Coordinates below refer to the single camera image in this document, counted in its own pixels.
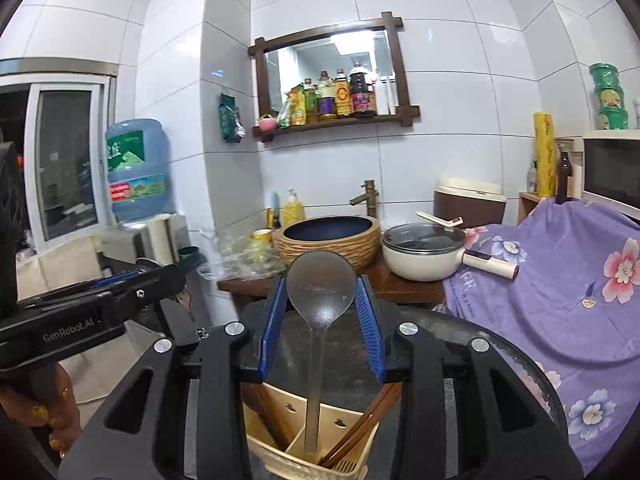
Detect yellow wrapped roll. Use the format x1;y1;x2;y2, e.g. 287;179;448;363
532;112;557;198

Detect oil bottle with purple label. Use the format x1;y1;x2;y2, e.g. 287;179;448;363
316;71;338;121

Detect clear plastic bag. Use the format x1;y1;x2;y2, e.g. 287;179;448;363
200;230;287;282

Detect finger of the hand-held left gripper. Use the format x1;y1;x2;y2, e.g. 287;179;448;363
107;262;187;323
17;270;146;311

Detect blue water jug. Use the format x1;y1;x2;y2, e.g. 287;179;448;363
105;119;173;223

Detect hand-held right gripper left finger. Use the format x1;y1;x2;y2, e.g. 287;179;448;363
57;275;290;480

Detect white microwave oven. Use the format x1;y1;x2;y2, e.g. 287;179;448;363
582;130;640;221

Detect yellow soap pump bottle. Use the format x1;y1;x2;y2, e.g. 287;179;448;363
281;188;307;228

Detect cream plastic utensil holder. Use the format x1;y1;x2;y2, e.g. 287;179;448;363
242;384;381;480

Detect wooden framed mirror shelf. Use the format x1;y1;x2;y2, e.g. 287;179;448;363
248;11;421;143

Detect green noodle cup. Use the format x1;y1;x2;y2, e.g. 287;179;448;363
594;86;626;110
597;106;630;131
589;62;622;90

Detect brass faucet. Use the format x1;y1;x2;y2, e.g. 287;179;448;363
349;179;381;218

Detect white electric pan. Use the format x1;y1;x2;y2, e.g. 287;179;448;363
381;222;520;282

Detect brown rice cooker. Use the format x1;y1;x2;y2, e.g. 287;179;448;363
433;176;508;229

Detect wooden counter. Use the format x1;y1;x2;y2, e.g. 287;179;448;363
217;260;446;307

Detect dark soy sauce bottle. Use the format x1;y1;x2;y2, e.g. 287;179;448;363
349;61;378;116

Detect window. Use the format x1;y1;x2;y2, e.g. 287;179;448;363
0;58;118;252

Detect woven pattern wash basin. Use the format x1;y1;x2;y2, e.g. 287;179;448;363
271;215;382;270

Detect purple floral cloth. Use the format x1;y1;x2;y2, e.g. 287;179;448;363
442;197;640;476

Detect yellow oil bottle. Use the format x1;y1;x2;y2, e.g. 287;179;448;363
334;68;352;117

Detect grey water dispenser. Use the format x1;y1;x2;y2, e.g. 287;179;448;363
100;212;191;267

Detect yellow green packet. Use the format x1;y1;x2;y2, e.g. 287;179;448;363
277;87;307;127

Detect small wooden box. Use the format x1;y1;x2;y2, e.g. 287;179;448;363
517;191;547;226

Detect person's left hand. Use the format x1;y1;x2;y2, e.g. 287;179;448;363
0;362;84;461

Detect translucent grey plastic spoon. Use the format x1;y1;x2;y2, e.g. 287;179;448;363
285;250;358;457

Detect glass pan lid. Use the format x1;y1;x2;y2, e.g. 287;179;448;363
382;223;467;254

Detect brown glass bottle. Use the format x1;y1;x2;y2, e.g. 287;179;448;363
555;142;575;205

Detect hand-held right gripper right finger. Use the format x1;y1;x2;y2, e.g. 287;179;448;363
354;275;586;480

